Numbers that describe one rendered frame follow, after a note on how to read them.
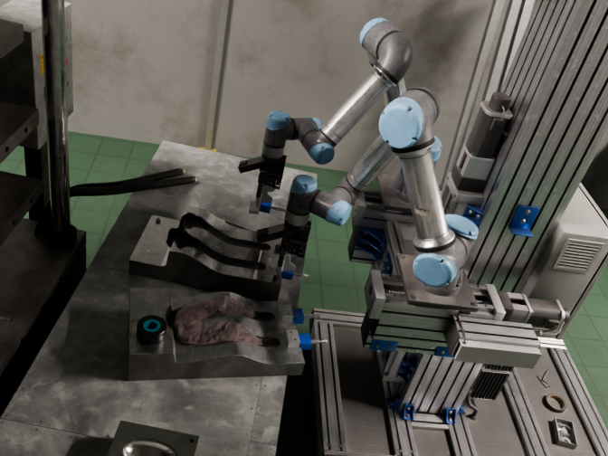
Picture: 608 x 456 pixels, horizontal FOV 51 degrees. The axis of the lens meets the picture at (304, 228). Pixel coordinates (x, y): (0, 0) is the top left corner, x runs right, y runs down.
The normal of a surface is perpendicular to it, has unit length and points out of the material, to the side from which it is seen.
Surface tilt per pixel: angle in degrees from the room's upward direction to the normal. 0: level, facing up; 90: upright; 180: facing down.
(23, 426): 0
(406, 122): 83
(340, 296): 0
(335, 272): 0
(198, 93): 90
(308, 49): 90
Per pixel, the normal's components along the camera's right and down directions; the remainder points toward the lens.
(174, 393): 0.19, -0.79
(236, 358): 0.20, 0.61
